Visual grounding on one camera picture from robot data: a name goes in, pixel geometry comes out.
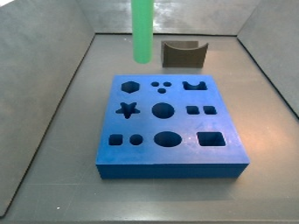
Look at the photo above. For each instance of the blue shape-sorting block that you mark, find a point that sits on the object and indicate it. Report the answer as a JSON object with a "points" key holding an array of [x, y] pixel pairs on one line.
{"points": [[167, 130]]}

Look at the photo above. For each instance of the green oval peg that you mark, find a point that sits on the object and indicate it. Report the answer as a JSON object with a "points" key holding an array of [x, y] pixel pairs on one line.
{"points": [[142, 9]]}

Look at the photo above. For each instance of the dark brown curved holder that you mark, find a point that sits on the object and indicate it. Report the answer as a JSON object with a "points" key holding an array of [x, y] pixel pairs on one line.
{"points": [[183, 53]]}

